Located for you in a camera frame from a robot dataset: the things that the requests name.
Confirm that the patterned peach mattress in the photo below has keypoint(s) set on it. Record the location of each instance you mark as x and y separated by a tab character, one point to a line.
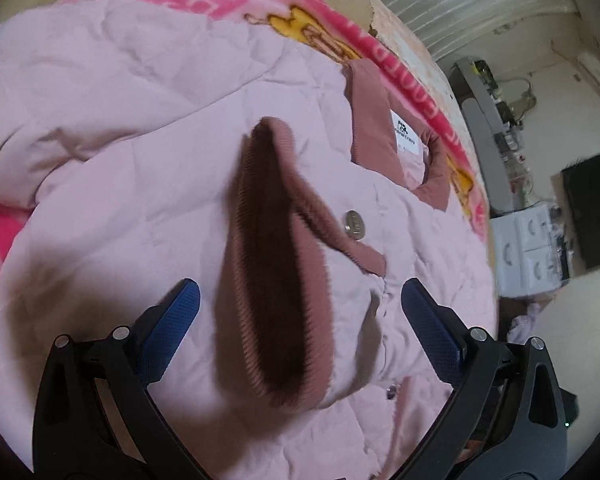
415	55

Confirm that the white drawer cabinet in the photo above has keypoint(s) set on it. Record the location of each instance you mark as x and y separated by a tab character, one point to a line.
522	255

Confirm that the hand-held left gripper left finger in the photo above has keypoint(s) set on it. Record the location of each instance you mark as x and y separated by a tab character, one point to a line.
176	317

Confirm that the black television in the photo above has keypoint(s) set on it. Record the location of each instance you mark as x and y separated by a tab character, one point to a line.
592	210

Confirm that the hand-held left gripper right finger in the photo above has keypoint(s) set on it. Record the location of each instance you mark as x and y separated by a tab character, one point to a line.
427	320

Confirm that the pink printed blanket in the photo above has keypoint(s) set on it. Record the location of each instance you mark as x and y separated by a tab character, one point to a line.
380	45

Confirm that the white air conditioner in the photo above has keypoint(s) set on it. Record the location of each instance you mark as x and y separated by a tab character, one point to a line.
597	70

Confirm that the grey desk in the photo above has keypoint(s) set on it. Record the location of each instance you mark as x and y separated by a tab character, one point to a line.
485	130

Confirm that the lilac clothes pile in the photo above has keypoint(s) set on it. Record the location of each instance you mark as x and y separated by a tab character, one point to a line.
527	325

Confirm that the pink quilted jacket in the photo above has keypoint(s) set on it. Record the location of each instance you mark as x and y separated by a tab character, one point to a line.
155	185

